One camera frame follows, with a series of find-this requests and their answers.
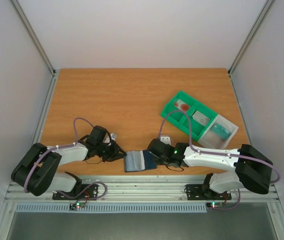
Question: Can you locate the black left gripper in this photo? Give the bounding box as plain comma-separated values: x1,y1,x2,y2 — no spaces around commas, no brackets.
97,141,127,162

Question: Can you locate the dark blue card holder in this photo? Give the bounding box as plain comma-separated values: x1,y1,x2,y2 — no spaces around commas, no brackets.
124,150,157,173

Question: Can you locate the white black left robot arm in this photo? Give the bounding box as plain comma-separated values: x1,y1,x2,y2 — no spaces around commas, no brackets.
11,125,157,200

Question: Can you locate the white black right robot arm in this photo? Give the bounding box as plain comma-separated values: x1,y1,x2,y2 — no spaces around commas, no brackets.
147,138,273,200

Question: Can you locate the grey white card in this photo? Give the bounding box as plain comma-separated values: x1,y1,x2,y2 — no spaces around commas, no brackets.
192,110,210,127

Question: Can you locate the white card with red circles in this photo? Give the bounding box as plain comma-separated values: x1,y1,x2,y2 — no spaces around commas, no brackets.
174,99,190,112

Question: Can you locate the teal card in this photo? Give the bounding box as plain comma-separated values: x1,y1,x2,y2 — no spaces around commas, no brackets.
211,122,232,140

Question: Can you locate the green plastic bin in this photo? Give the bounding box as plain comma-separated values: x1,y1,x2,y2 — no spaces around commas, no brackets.
160,91,199,128

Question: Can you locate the white translucent plastic bin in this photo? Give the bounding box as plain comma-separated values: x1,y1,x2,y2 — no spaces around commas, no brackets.
197,114,239,150

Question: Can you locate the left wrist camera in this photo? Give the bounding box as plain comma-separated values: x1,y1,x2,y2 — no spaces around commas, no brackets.
110,133,117,141

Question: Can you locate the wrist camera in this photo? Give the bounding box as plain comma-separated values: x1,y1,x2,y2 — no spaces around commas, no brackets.
160,135,171,145
110,133,117,141

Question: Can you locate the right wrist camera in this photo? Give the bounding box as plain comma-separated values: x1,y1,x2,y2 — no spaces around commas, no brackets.
160,135,171,145

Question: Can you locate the aluminium frame rail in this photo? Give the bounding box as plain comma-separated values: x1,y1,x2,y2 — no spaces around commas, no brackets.
4,175,279,203

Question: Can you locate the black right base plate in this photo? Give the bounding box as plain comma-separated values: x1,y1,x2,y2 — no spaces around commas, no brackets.
184,184,232,201

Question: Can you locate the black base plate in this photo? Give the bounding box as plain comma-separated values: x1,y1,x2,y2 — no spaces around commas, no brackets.
52,184,98,201
184,184,232,201

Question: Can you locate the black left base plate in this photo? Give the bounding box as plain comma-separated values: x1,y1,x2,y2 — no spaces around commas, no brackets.
52,184,98,201

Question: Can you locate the grey slotted cable duct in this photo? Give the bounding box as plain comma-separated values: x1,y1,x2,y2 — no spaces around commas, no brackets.
15,203,207,214

